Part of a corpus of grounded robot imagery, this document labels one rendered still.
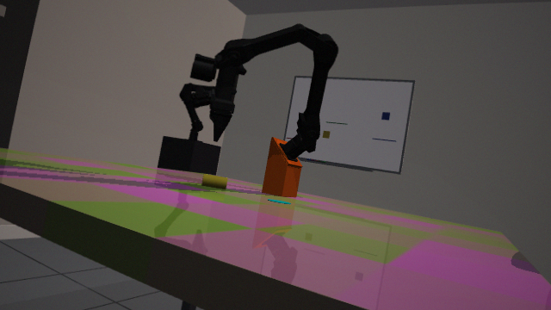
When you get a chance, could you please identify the yellow cylinder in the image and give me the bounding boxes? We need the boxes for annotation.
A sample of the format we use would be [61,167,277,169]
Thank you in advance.
[201,174,227,189]

